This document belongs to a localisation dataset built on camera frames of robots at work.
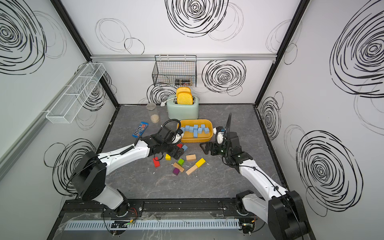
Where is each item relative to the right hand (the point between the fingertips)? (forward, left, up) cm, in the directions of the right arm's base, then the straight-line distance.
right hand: (206, 145), depth 81 cm
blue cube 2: (+20, +7, -10) cm, 23 cm away
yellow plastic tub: (+12, +12, -11) cm, 20 cm away
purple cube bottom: (-10, +17, -13) cm, 24 cm away
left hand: (+1, +17, -6) cm, 17 cm away
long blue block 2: (+5, +13, -12) cm, 18 cm away
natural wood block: (-2, +9, -12) cm, 15 cm away
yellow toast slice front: (+31, +14, +6) cm, 35 cm away
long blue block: (+17, +7, -13) cm, 22 cm away
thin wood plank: (-8, +16, -13) cm, 22 cm away
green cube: (-6, +15, -11) cm, 19 cm away
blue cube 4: (+18, -1, -12) cm, 22 cm away
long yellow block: (-5, +3, -13) cm, 15 cm away
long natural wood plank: (-9, +8, -14) cm, 18 cm away
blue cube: (+18, +10, -11) cm, 24 cm away
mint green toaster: (+30, +21, -6) cm, 37 cm away
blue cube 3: (+22, +2, -12) cm, 25 cm away
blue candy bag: (+18, +46, -13) cm, 51 cm away
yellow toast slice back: (+37, +15, +9) cm, 41 cm away
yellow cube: (-6, +21, -3) cm, 22 cm away
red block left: (-6, +30, -13) cm, 33 cm away
